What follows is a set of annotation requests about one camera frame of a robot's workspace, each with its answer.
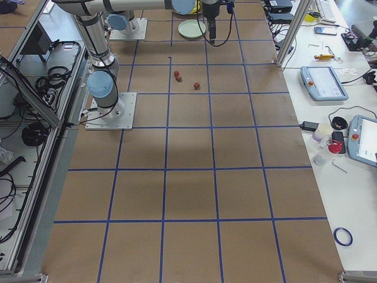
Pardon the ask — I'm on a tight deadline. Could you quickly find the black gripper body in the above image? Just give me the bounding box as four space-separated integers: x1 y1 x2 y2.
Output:
201 0 220 21

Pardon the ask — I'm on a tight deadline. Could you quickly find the light green plate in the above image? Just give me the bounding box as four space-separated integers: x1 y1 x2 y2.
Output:
178 19 206 39

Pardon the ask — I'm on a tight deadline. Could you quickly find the black laptop brick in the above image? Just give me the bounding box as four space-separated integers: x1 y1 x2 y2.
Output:
267 13 294 24

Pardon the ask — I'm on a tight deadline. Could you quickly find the smartphone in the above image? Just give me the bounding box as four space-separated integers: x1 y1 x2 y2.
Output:
314 27 337 36

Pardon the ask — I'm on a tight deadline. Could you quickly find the white keyboard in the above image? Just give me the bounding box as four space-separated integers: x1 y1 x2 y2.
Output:
315 0 336 22

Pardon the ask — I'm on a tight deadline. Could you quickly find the far teach pendant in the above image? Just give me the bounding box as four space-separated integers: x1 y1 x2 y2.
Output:
300 66 349 101

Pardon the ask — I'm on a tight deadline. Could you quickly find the teach pendant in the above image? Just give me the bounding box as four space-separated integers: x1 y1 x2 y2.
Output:
300 66 349 101
347 115 377 167

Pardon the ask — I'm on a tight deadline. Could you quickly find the black power adapter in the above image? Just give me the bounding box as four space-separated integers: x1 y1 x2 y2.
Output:
299 121 319 132

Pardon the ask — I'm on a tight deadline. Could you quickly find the white cup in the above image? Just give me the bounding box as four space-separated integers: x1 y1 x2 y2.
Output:
312 123 333 142

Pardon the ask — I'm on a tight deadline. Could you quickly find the black bowl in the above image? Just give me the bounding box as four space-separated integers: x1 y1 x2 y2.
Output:
330 116 348 130

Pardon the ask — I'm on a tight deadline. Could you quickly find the red round object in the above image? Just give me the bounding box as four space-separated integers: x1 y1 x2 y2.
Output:
326 140 343 154

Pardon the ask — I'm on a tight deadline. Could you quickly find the hex key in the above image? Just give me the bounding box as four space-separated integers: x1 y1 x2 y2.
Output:
331 159 348 174

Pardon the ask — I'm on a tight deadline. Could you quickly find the near teach pendant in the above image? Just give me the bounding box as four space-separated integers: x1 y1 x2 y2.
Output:
347 115 377 167

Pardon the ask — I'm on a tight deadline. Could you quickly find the blue tape roll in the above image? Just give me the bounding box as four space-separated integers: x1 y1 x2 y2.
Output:
333 227 353 247

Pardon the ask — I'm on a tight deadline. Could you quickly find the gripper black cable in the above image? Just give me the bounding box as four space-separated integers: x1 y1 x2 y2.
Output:
196 0 237 47

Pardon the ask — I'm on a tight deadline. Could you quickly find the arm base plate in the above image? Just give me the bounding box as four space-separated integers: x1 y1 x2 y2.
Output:
110 18 148 41
85 92 137 131

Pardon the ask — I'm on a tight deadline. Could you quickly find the aluminium frame post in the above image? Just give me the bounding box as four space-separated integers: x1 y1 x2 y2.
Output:
275 0 312 67

